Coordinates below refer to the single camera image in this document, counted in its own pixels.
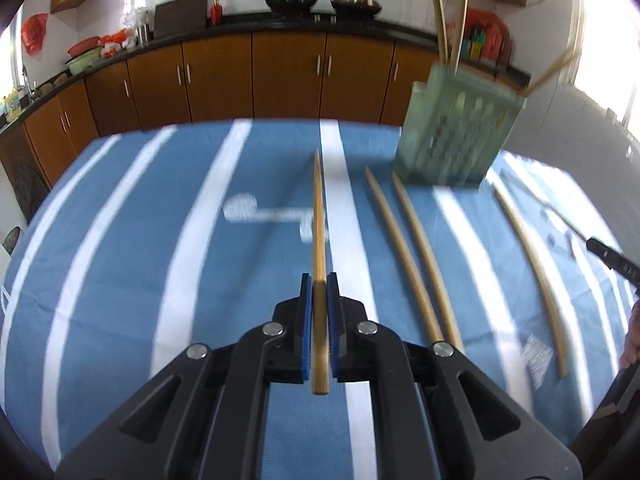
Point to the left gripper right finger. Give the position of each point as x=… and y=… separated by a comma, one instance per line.
x=395, y=374

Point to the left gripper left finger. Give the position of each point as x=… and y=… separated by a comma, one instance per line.
x=276, y=351

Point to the person's right hand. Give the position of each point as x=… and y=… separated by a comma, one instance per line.
x=630, y=355

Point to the blue striped tablecloth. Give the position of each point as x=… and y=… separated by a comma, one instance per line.
x=153, y=241

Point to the green perforated utensil holder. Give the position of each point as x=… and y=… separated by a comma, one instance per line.
x=456, y=124

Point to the wooden lower cabinets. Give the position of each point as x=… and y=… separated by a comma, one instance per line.
x=261, y=75

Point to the condiment bottles group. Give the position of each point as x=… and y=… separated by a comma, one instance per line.
x=485, y=38

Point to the red bottle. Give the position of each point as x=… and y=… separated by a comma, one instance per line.
x=216, y=11

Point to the black wok with lid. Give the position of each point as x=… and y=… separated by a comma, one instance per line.
x=357, y=10

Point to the dark cutting board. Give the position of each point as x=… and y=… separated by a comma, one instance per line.
x=176, y=17

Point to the black wok left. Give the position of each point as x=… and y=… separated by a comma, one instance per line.
x=290, y=7

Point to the green basin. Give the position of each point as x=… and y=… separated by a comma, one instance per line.
x=82, y=62

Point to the red basin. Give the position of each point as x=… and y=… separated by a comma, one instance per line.
x=84, y=46

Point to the yellow detergent bottle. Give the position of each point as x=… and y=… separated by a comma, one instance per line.
x=12, y=105

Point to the right window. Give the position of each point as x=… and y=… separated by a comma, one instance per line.
x=608, y=68

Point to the red plastic bag on wall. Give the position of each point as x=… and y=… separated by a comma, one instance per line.
x=33, y=32

